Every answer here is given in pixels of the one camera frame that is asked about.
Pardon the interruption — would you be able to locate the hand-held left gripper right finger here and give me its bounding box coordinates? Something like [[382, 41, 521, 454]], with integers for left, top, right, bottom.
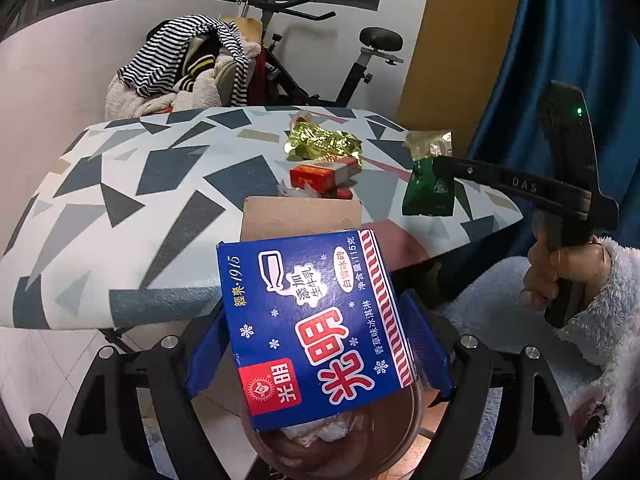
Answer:
[[400, 289, 586, 480]]

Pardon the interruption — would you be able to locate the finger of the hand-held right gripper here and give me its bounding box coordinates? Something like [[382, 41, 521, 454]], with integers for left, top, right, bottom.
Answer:
[[434, 155, 503, 184]]

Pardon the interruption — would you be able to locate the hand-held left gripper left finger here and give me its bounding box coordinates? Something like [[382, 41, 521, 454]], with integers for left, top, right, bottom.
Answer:
[[57, 305, 236, 480]]

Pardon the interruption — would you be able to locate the green foil packet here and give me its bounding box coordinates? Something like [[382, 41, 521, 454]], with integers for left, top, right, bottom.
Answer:
[[402, 130, 456, 217]]

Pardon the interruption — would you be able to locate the brown plastic bin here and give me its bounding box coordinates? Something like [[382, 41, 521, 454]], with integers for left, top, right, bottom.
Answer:
[[240, 375, 426, 480]]

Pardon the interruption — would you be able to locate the blue ice cream carton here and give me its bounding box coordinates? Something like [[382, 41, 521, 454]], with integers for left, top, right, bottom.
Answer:
[[216, 195, 426, 432]]

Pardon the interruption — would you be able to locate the white plastic bag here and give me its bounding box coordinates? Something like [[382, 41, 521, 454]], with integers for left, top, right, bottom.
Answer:
[[280, 412, 351, 443]]

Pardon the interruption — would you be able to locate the gold foil bag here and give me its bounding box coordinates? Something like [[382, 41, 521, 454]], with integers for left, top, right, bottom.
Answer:
[[284, 119, 363, 162]]

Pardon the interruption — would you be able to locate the person's right forearm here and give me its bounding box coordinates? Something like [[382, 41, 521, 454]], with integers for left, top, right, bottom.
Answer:
[[552, 235, 640, 393]]

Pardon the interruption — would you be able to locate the person's right hand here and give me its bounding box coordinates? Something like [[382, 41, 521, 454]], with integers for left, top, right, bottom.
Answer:
[[527, 232, 608, 316]]

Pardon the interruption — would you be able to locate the blue curtain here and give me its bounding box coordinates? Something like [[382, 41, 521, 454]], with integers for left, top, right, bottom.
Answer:
[[467, 0, 640, 261]]

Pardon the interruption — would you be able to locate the yellow wooden panel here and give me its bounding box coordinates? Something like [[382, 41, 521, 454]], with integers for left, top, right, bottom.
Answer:
[[397, 0, 523, 133]]

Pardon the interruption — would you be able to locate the black exercise bike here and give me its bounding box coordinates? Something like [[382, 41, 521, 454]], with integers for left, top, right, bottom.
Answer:
[[235, 0, 406, 108]]

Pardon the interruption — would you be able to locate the geometric patterned table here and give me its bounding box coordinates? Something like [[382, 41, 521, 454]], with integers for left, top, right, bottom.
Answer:
[[0, 105, 525, 331]]

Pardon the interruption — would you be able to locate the red cardboard box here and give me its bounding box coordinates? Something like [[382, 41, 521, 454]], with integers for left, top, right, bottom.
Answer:
[[289, 156, 362, 192]]

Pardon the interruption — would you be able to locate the clear plastic wrapper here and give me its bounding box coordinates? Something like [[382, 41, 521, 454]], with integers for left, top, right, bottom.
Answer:
[[275, 182, 326, 200]]

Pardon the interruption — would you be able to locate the red garment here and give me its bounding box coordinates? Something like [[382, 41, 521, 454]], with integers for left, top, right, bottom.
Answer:
[[247, 42, 271, 106]]

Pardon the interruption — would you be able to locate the wooden chair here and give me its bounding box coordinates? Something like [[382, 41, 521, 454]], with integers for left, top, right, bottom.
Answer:
[[220, 17, 263, 41]]

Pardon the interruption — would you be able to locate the white fleece garment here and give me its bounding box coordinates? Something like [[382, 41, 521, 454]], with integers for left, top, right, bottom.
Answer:
[[105, 57, 231, 121]]

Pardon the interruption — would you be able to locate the dark garment with yellow stripes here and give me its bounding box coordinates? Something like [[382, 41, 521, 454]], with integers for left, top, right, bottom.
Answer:
[[172, 35, 226, 93]]

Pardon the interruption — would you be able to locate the black white striped shirt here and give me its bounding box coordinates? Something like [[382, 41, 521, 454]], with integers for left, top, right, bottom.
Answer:
[[117, 15, 251, 108]]

